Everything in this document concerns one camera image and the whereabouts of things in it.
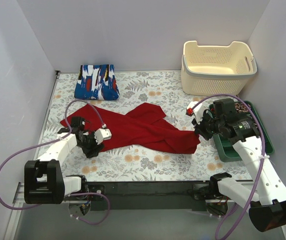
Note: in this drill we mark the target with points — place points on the cream plastic laundry basket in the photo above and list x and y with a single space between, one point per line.
209 70

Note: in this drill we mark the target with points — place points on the blue patterned trousers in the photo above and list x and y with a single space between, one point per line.
97 82

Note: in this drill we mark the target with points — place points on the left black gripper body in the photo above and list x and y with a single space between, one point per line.
91 146

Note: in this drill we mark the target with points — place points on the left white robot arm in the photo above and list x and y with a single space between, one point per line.
44 182

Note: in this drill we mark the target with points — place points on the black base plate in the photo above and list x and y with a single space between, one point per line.
160 195

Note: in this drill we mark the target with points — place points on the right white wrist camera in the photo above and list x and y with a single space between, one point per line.
196 110

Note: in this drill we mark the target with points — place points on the brown patterned rolled belt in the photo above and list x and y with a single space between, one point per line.
239 107

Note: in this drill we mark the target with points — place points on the floral table mat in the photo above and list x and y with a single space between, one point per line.
136 163

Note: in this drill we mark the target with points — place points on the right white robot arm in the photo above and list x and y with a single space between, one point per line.
265 203

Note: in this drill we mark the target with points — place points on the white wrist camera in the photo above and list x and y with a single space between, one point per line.
102 134
196 110

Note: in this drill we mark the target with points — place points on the aluminium rail frame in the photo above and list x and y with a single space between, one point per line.
19 195

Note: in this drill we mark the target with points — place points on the green compartment tray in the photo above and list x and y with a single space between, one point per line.
225 150

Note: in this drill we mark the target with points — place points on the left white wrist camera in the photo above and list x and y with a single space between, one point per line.
102 134

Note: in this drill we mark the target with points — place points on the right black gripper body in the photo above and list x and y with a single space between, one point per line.
203 127

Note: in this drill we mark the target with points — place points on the red garment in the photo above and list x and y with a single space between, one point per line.
144 125

